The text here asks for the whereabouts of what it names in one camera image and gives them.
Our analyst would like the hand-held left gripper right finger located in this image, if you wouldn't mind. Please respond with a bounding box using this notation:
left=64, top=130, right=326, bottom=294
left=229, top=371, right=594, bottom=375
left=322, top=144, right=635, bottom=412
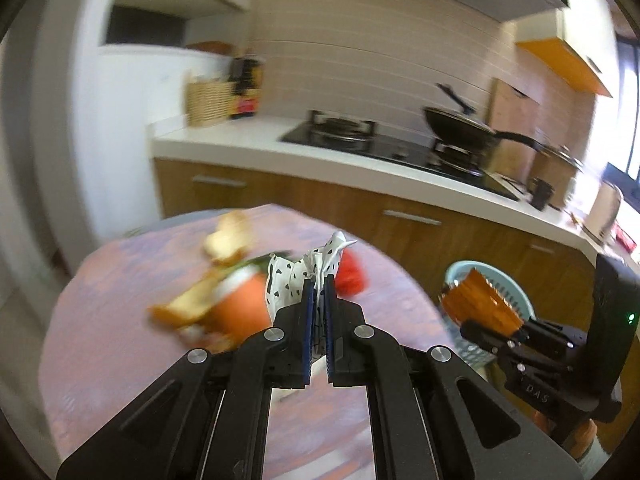
left=322, top=276, right=585, bottom=480

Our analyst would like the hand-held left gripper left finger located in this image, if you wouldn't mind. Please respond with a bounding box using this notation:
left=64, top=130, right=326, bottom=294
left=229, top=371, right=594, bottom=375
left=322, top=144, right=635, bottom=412
left=56, top=279, right=316, bottom=480

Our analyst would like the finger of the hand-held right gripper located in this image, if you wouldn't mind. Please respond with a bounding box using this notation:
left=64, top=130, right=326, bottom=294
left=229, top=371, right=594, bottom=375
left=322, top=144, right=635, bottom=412
left=459, top=321, right=538, bottom=362
left=522, top=316, right=590, bottom=350

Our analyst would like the orange packet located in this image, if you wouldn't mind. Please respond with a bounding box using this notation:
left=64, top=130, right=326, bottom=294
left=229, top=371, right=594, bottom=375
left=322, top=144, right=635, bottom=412
left=440, top=267, right=537, bottom=335

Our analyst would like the light blue plastic basket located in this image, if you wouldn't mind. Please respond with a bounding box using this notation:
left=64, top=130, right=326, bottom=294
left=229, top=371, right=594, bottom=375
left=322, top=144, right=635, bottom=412
left=444, top=260, right=535, bottom=367

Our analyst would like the red and white paper cup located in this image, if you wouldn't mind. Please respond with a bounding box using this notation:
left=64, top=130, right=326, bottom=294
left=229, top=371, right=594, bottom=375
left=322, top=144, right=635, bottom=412
left=334, top=252, right=372, bottom=297

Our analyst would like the white polka dot wrapper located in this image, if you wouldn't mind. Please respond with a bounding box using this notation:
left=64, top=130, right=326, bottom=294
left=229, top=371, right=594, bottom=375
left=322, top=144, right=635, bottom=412
left=265, top=230, right=358, bottom=322

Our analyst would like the orange paper cup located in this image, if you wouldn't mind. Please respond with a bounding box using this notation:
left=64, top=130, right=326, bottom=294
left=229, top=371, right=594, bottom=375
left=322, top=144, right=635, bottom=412
left=209, top=267, right=275, bottom=352

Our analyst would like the green lettuce leaf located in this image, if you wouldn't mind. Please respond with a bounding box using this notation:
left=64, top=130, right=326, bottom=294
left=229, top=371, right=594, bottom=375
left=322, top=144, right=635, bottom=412
left=234, top=254, right=275, bottom=274

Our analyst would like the burger bun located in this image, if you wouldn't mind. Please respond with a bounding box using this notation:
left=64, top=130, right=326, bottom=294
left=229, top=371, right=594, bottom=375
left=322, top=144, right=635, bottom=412
left=202, top=210, right=257, bottom=267

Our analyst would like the toast slice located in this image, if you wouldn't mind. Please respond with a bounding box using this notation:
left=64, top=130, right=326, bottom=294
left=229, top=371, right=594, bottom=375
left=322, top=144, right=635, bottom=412
left=146, top=270, right=232, bottom=332

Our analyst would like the person's right hand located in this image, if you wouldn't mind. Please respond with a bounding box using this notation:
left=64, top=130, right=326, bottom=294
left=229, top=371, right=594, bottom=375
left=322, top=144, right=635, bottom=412
left=570, top=416, right=610, bottom=462

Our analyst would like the wooden base cabinet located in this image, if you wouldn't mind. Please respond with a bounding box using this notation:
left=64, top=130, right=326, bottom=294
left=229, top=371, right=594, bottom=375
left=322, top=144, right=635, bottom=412
left=152, top=156, right=603, bottom=346

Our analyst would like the cream electric kettle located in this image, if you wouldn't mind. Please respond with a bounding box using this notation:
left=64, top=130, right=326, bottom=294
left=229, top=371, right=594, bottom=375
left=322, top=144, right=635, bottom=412
left=584, top=180, right=625, bottom=244

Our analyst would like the black cup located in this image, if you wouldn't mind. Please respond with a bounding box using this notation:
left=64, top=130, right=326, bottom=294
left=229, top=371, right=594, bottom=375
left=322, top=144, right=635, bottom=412
left=530, top=177, right=556, bottom=211

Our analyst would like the beige rice cooker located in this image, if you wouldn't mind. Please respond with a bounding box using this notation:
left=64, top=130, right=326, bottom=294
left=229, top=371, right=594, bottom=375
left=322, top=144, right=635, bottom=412
left=529, top=144, right=585, bottom=207

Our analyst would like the pink floral tablecloth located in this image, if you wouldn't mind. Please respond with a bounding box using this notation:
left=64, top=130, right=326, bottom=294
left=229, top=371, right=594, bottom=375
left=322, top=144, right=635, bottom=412
left=40, top=204, right=451, bottom=480

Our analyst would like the black glass gas hob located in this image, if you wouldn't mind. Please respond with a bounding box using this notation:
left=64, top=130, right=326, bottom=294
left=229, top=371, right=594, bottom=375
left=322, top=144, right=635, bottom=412
left=279, top=110, right=522, bottom=202

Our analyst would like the black wok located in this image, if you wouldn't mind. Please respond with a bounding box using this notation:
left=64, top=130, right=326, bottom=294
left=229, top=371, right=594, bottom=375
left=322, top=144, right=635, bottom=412
left=423, top=105, right=551, bottom=155

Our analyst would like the wooden cutting board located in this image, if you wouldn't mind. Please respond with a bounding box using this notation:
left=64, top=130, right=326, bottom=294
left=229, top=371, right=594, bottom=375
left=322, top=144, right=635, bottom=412
left=487, top=77, right=545, bottom=181

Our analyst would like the window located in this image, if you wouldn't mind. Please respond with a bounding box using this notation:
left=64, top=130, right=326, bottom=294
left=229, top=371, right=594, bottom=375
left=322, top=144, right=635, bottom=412
left=614, top=35, right=640, bottom=183

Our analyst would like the large dark sauce bottle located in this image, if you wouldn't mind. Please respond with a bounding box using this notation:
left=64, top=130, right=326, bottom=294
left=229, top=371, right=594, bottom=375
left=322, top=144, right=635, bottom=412
left=238, top=56, right=265, bottom=120

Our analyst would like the beige slotted utensil basket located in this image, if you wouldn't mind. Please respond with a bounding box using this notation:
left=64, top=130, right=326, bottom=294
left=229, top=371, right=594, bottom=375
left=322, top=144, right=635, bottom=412
left=186, top=74, right=237, bottom=128

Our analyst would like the small dark sauce bottle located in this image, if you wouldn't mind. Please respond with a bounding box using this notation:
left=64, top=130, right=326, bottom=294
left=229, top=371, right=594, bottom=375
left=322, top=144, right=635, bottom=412
left=229, top=57, right=246, bottom=100

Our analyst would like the wok lid with black handle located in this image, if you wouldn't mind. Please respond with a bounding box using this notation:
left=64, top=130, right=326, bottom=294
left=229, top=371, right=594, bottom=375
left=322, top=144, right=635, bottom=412
left=436, top=83, right=497, bottom=133

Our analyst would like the wall cabinet with orange underside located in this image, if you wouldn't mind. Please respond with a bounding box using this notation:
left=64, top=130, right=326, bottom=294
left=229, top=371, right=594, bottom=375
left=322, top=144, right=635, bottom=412
left=515, top=6, right=616, bottom=99

